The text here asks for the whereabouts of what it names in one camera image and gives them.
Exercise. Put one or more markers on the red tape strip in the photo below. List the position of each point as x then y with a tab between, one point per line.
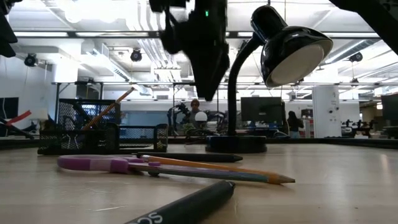
18	117

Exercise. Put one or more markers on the white round lamp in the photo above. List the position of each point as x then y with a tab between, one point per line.
201	116

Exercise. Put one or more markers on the black desk lamp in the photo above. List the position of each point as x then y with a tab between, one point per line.
289	40

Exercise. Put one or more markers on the black computer monitor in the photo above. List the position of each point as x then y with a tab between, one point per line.
261	109
390	109

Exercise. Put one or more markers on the black mesh desk organizer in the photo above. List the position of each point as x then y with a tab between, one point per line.
77	141

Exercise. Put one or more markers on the orange pencil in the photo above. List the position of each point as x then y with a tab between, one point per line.
217	168
119	99

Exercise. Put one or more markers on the person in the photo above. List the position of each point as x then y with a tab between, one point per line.
195	107
295	124

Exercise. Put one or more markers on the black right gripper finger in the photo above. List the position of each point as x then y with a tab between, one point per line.
202	74
217	71

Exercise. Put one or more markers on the black aluminium table frame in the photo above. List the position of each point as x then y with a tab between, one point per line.
311	140

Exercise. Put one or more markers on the black ceiling camera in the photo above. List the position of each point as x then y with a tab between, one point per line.
30	59
356	57
136	55

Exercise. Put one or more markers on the black wall screen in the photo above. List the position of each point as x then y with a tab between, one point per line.
9	107

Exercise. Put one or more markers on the white column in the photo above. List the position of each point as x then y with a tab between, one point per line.
326	102

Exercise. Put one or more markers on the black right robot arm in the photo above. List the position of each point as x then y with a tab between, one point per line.
379	21

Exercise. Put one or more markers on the black metal rack frame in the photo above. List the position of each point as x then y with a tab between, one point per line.
57	93

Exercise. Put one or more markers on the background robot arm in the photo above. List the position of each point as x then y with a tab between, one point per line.
182	109
348	129

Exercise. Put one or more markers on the black ceiling beam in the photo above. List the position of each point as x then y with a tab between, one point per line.
72	34

